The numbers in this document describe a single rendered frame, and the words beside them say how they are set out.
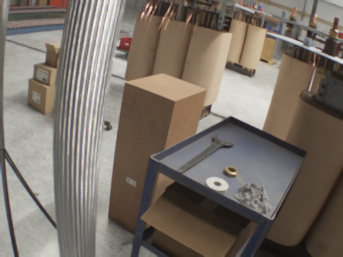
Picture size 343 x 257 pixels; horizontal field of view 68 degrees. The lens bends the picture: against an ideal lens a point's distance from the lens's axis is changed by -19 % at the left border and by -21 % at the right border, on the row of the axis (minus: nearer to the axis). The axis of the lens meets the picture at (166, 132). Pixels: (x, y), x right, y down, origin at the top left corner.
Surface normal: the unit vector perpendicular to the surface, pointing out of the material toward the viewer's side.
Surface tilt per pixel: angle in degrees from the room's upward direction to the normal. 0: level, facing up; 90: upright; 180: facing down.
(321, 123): 90
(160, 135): 90
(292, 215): 90
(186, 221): 26
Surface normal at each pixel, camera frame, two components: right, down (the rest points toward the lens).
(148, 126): -0.52, 0.27
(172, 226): -0.07, -0.69
